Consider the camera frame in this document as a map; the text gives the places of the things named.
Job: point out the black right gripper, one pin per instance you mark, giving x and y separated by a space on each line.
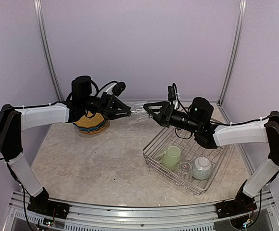
165 106

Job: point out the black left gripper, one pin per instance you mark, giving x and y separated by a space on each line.
108 103

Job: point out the blue polka dot plate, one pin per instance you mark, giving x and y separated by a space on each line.
91 130

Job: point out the clear glass cup back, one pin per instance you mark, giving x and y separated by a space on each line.
138 113

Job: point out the clear glass cup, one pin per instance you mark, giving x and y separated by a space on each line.
184 170
138 113

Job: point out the yellow polka dot plate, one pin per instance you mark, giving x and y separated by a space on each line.
90 122
95 132

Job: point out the light green mug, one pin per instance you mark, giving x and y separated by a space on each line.
170 157

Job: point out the clear glass cup front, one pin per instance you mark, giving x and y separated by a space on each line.
184 170

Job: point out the white green ceramic bowl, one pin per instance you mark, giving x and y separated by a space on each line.
202 168

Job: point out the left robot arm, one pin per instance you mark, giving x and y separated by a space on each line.
85 99

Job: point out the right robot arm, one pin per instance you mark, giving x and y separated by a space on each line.
211 136

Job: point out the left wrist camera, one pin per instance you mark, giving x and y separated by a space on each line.
116 88

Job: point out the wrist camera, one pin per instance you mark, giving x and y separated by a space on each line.
116 88
173 96

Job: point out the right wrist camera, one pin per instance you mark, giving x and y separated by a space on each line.
173 96

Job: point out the metal wire dish rack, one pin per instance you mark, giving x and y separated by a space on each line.
190 150

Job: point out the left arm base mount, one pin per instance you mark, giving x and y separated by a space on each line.
41 204

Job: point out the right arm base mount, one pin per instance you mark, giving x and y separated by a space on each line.
239 205

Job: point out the left aluminium corner post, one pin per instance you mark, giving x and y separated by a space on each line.
46 49

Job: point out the aluminium corner post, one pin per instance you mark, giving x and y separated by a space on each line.
234 51
46 49

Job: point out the right aluminium corner post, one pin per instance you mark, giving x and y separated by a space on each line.
234 51

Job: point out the aluminium front frame rail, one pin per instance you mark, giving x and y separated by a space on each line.
90 217

